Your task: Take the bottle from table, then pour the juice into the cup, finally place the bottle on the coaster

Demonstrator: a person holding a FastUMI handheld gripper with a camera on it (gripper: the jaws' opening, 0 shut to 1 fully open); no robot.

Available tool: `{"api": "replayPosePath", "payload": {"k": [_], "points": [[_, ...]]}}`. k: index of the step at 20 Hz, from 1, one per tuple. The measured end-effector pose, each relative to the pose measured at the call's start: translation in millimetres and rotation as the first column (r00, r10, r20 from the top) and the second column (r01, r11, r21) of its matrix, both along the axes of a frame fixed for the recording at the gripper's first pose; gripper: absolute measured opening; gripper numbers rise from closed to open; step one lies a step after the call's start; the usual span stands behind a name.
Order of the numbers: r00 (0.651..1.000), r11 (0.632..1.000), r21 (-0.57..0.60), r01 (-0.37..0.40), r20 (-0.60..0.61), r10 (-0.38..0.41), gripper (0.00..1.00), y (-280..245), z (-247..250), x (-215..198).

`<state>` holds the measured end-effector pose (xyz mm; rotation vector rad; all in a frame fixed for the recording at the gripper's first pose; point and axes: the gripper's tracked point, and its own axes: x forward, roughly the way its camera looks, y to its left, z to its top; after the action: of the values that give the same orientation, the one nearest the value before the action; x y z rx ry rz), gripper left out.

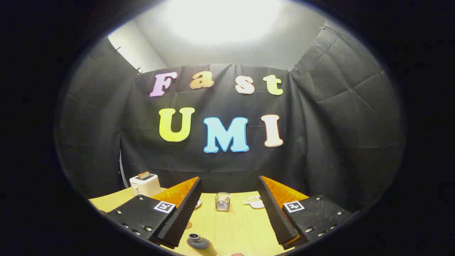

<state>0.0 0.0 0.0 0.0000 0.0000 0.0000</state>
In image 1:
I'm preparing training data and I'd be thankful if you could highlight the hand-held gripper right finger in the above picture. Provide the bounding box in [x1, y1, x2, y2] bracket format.
[257, 175, 358, 250]

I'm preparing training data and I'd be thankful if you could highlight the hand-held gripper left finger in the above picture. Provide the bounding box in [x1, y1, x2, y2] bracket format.
[105, 176, 202, 249]

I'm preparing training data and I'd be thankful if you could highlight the silver green juice bottle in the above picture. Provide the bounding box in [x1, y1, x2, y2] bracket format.
[187, 233, 218, 256]

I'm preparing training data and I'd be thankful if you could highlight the white divided condiment dish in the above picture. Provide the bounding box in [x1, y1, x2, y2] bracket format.
[244, 196, 266, 209]

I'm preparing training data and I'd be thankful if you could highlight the wooden table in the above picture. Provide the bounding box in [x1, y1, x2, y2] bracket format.
[89, 187, 295, 256]

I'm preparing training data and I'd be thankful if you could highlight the white toaster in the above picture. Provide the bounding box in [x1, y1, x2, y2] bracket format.
[129, 173, 162, 198]

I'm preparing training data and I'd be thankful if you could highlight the wire mesh holder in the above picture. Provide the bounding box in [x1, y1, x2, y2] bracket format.
[215, 192, 231, 212]

